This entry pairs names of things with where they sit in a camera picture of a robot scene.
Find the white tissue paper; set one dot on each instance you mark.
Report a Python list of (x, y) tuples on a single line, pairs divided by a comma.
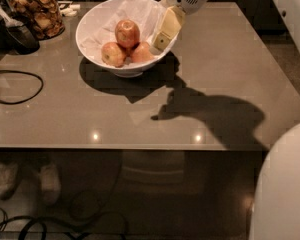
[(97, 26)]

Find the left white shoe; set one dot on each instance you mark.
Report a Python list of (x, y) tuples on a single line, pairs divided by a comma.
[(8, 179)]

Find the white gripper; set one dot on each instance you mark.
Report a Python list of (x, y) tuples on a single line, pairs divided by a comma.
[(171, 22)]

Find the red apple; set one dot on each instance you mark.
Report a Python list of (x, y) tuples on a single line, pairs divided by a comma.
[(127, 33), (113, 54), (141, 53)]

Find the right white shoe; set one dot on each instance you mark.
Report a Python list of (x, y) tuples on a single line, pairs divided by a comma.
[(50, 183)]

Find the small white items on table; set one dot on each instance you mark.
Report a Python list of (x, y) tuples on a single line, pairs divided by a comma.
[(69, 10)]

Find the glass jar of dried chips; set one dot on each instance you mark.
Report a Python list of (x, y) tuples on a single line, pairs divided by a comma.
[(42, 16)]

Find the white shoe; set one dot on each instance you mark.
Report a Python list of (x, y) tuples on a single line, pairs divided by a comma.
[(8, 179), (50, 183)]

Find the white ceramic bowl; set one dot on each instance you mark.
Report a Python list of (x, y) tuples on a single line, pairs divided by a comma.
[(130, 69)]

